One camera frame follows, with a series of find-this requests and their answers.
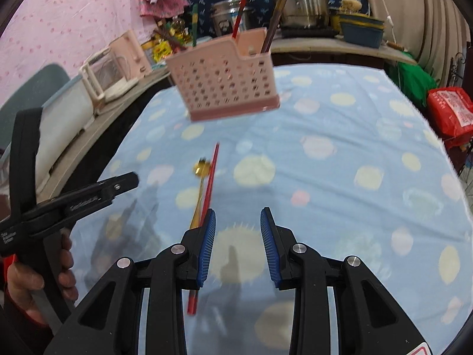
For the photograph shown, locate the green chopstick gold band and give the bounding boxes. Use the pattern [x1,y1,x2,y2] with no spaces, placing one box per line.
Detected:
[192,3,199,47]

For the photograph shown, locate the brown chopstick gold band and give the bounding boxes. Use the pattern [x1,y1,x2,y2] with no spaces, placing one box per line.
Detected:
[260,0,287,54]

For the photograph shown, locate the left hand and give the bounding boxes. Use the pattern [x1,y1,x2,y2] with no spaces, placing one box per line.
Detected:
[7,228,79,325]

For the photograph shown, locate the bright red chopstick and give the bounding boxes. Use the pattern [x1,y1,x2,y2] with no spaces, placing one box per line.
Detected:
[187,142,221,316]

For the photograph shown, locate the white plastic tub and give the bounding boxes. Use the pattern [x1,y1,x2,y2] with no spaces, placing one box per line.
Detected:
[35,75,94,194]

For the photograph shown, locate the pink white toaster oven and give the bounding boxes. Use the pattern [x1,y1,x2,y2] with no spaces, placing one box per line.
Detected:
[79,30,152,114]

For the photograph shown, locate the gold flower spoon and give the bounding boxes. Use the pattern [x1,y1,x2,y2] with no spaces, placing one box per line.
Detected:
[190,159,211,229]

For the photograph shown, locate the blue polka dot tablecloth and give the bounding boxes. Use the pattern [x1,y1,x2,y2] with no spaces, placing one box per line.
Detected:
[72,64,472,354]

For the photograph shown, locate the pink perforated utensil basket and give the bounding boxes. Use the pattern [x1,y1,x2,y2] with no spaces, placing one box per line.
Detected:
[166,28,280,122]

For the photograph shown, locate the red plastic bag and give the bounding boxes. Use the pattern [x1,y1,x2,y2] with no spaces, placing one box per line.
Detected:
[427,87,472,143]

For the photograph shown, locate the green plastic bag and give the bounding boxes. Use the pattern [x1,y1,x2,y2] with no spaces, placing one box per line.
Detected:
[386,62,438,110]

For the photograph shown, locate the silver rice cooker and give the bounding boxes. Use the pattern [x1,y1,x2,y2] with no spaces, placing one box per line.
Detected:
[211,0,255,36]

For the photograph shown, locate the blue green rectangular dish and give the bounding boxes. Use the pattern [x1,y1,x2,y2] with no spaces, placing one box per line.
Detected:
[339,13,385,49]

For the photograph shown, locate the beige curtain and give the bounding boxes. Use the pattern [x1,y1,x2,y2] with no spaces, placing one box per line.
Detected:
[368,0,471,87]

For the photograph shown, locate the stainless steel pot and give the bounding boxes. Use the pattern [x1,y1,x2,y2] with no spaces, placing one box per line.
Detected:
[268,0,335,31]

